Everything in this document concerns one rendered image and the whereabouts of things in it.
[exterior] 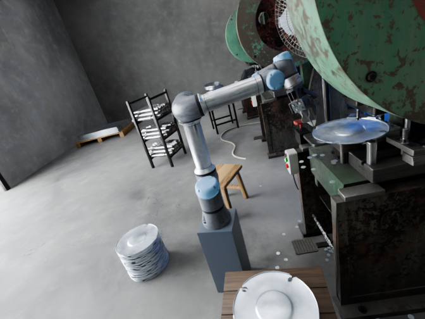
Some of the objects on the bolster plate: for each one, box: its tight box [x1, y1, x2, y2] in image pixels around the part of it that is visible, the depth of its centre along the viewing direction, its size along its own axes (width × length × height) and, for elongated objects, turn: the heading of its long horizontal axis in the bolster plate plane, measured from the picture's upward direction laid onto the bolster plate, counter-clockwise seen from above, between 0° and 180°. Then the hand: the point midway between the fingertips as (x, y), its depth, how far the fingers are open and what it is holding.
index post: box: [366, 139, 377, 165], centre depth 90 cm, size 3×3×10 cm
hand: (313, 123), depth 115 cm, fingers closed
